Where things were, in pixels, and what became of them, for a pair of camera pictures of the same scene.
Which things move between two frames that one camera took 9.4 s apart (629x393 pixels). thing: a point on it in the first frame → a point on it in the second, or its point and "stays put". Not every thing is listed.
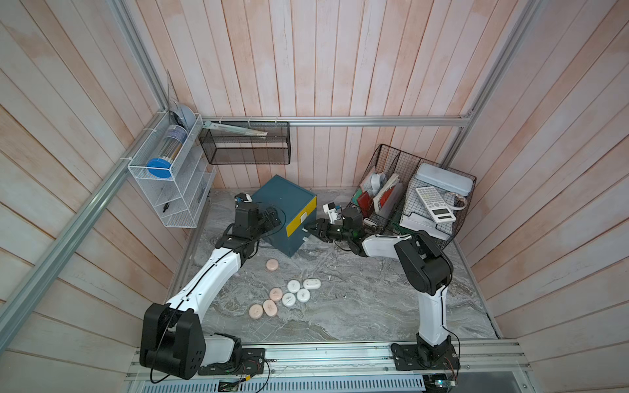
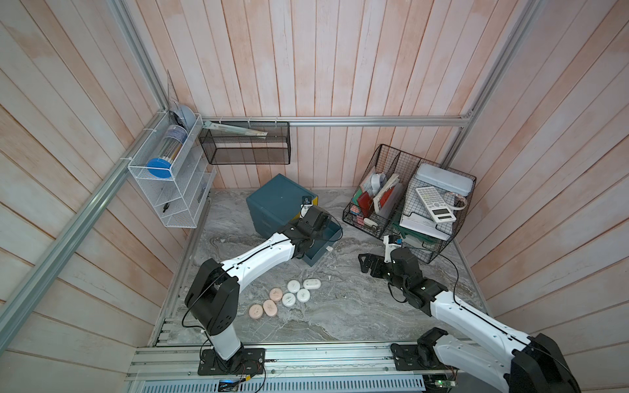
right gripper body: [335, 232] → [382, 269]
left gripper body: [264, 223] → [318, 233]
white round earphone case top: [293, 286] stays put
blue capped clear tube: [173, 142] stays put
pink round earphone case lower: [269, 307] stays put
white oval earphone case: [312, 283] stays put
